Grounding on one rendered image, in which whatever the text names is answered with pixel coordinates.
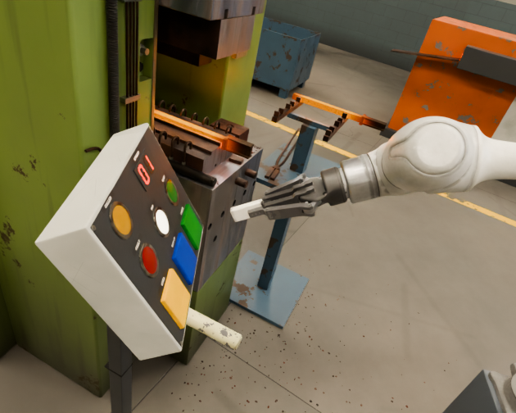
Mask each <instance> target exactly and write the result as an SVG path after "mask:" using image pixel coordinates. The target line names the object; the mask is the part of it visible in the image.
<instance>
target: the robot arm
mask: <svg viewBox="0 0 516 413"><path fill-rule="evenodd" d="M340 167H341V168H339V169H338V167H336V166H335V167H332V168H329V169H326V170H322V171H321V172H320V175H321V176H320V177H313V178H310V179H309V178H307V177H306V174H305V173H304V174H301V175H299V176H297V177H296V178H295V179H292V180H289V181H287V182H286V183H284V184H280V185H279V186H276V187H274V188H271V189H269V190H267V191H265V195H264V196H263V197H262V198H261V199H259V200H256V201H253V202H249V203H246V204H242V205H240V206H235V207H231V208H230V210H231V211H230V212H231V214H232V217H233V219H234V221H235V222H238V221H240V220H246V219H249V218H254V217H257V216H262V215H266V216H267V217H268V219H269V220H277V219H285V218H292V217H298V216H309V217H313V216H315V209H316V207H320V206H322V205H323V204H325V203H328V204H329V205H330V206H335V205H338V204H342V203H344V202H346V201H347V199H348V198H350V201H351V203H353V204H355V203H357V202H363V201H366V200H369V199H375V198H377V197H382V196H400V195H406V194H410V193H416V192H425V193H427V194H433V193H458V192H468V191H470V190H471V189H472V188H473V187H474V186H475V185H476V184H478V183H480V182H482V181H485V180H492V179H516V143H513V142H506V141H500V140H496V139H492V138H488V137H487V136H485V135H484V134H483V133H482V132H481V130H480V129H479V128H478V127H477V126H476V125H468V124H465V123H461V122H458V121H456V120H452V119H450V118H446V117H442V116H428V117H423V118H420V119H417V120H414V121H412V122H410V123H409V124H407V125H405V126H404V127H402V128H401V129H399V130H398V131H397V132H396V133H395V134H394V135H393V136H392V137H391V138H390V140H389V141H388V142H387V143H384V144H382V145H381V146H380V147H379V148H377V149H376V150H374V151H372V152H369V153H366V154H362V155H360V156H357V157H353V158H350V159H347V160H344V161H341V162H340ZM510 371H511V375H512V377H508V376H505V375H502V374H499V373H497V372H495V371H491V372H490V373H489V374H488V378H489V380H490V381H491V382H492V384H493V386H494V389H495V391H496V395H497V397H498V400H499V403H500V406H501V409H502V411H503V413H516V363H512V364H511V365H510Z"/></svg>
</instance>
